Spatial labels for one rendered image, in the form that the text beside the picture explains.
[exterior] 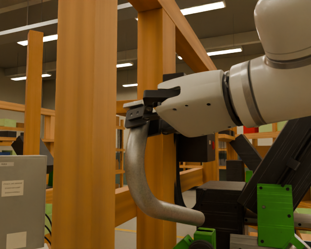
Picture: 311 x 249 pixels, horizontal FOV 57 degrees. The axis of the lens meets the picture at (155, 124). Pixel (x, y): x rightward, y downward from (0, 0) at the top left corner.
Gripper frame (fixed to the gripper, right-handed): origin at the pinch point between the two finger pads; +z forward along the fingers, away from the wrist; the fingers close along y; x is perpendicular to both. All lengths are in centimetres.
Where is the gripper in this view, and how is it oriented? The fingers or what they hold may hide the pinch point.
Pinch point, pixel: (143, 122)
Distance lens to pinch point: 46.3
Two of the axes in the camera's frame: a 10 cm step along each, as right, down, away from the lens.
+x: -0.8, 8.8, -4.6
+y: -5.7, -4.2, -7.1
